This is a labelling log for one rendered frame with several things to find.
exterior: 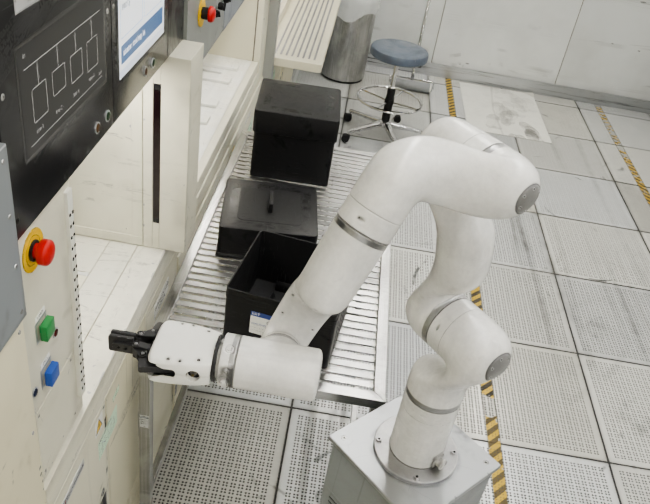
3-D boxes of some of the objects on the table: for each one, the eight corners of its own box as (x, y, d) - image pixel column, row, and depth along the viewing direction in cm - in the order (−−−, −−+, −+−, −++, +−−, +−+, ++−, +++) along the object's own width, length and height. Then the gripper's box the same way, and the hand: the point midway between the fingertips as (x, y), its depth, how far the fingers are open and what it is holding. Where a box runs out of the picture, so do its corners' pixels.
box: (329, 187, 251) (340, 122, 236) (247, 176, 249) (254, 109, 235) (331, 150, 274) (341, 88, 260) (256, 140, 273) (262, 77, 258)
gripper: (235, 311, 117) (125, 292, 117) (215, 375, 105) (91, 354, 105) (232, 345, 121) (125, 326, 121) (212, 410, 109) (93, 389, 109)
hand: (122, 341), depth 113 cm, fingers closed
